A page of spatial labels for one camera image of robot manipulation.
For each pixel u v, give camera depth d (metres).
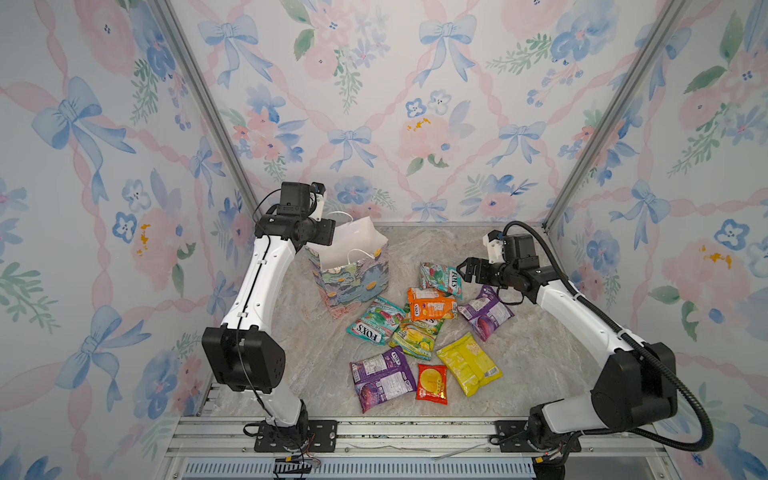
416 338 0.88
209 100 0.84
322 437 0.74
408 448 0.73
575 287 1.06
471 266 0.77
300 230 0.56
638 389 0.42
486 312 0.92
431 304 0.95
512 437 0.72
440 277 1.00
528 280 0.61
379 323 0.90
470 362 0.84
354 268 0.77
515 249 0.66
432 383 0.82
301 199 0.62
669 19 0.69
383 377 0.81
